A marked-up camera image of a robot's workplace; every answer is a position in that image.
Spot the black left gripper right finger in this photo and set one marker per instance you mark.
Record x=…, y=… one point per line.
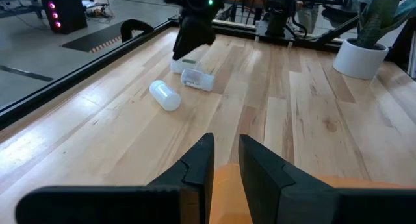
x=276, y=191

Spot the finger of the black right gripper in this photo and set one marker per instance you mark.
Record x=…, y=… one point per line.
x=190, y=42
x=179, y=45

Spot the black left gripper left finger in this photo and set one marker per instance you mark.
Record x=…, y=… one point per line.
x=188, y=185

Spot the pill bottle with green label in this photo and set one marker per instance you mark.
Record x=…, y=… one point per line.
x=182, y=65

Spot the clear pill bottle white cap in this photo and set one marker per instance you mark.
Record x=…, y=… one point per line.
x=197, y=80

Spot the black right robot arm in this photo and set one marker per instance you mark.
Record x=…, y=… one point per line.
x=276, y=19

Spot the white opaque pill bottle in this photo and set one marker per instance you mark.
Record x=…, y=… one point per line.
x=165, y=95

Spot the black mat with hazard stripes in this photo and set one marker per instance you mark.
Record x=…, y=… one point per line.
x=94, y=39

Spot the black computer tower pink lights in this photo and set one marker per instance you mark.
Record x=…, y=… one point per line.
x=65, y=13

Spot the white plant pot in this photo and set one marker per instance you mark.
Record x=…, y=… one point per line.
x=357, y=60

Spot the teal leafy plant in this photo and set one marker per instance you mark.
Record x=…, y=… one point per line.
x=377, y=16

